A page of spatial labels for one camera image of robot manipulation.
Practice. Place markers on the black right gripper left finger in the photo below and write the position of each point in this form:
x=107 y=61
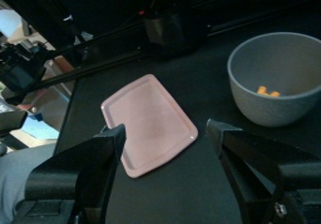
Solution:
x=79 y=168

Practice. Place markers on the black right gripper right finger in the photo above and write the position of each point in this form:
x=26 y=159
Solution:
x=258 y=168

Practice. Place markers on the orange toy fries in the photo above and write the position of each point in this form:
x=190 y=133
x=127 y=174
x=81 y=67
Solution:
x=268 y=92

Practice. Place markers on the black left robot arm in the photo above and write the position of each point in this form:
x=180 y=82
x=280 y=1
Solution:
x=168 y=24

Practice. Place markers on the grey bowl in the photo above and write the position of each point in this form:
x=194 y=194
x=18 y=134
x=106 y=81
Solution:
x=268 y=87

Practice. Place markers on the pink rectangular plate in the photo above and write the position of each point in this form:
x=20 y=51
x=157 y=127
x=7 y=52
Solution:
x=146 y=121

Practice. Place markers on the black aluminium frame rail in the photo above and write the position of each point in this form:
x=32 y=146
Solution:
x=97 y=67

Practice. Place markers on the black camera on stand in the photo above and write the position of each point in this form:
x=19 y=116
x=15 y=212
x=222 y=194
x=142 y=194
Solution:
x=19 y=71

